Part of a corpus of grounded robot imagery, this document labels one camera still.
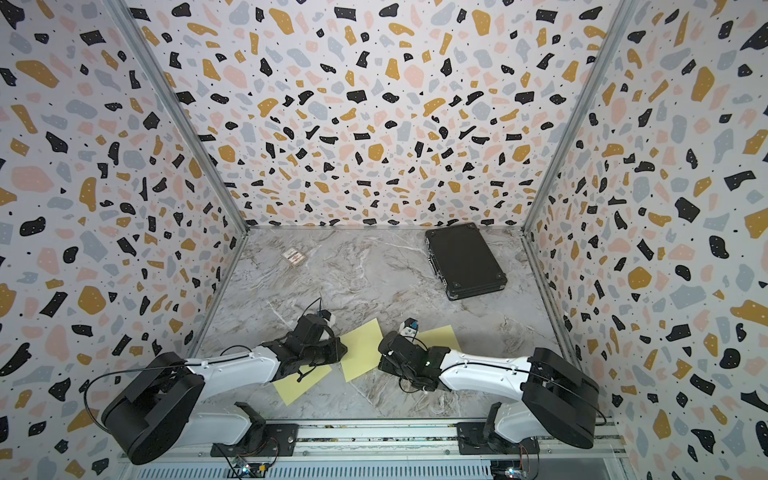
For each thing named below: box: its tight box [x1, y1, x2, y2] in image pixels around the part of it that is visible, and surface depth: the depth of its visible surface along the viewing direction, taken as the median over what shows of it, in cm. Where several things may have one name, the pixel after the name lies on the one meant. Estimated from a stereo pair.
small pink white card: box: [281, 247, 306, 266], surface depth 112 cm
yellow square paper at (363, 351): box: [339, 318, 383, 383], surface depth 89 cm
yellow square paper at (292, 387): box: [272, 364, 333, 406], surface depth 82 cm
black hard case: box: [425, 222, 507, 300], surface depth 109 cm
